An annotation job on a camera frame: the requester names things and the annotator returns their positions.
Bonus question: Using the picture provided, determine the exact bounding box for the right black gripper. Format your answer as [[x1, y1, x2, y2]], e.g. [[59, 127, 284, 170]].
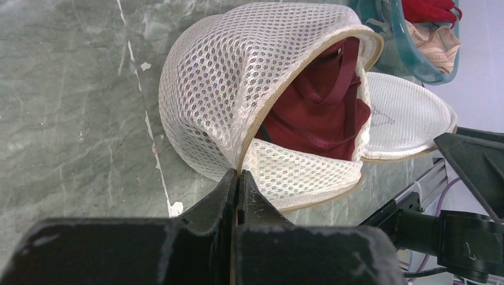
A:
[[360, 128, 504, 284]]

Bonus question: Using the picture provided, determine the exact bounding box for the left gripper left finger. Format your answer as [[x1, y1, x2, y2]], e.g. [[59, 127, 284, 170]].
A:
[[1, 169, 238, 284]]

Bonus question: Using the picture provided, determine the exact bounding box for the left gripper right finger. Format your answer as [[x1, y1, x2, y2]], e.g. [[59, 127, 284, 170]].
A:
[[236, 170, 406, 284]]

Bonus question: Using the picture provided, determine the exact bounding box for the dark red bra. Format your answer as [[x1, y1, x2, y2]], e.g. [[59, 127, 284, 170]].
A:
[[256, 37, 371, 161]]

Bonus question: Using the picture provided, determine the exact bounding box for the white mesh laundry bag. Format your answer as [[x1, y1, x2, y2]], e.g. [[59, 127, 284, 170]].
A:
[[159, 2, 457, 211]]

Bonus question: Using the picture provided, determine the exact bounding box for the beige pink cloth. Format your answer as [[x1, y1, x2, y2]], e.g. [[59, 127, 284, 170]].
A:
[[406, 21, 461, 74]]

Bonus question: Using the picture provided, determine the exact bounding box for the teal plastic basket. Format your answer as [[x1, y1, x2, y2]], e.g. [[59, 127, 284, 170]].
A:
[[349, 1, 459, 85]]

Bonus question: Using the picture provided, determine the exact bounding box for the red cloth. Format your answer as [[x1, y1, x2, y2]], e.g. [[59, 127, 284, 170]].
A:
[[401, 0, 462, 24]]

